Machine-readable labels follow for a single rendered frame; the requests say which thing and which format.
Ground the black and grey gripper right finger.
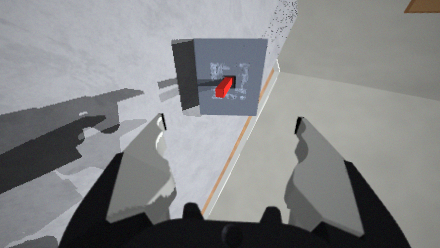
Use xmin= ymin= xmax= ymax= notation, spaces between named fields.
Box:
xmin=284 ymin=117 xmax=411 ymax=248

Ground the grey sloped panel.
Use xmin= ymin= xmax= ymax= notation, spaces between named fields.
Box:
xmin=193 ymin=38 xmax=268 ymax=116

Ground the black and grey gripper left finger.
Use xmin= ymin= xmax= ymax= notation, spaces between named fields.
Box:
xmin=58 ymin=113 xmax=177 ymax=248

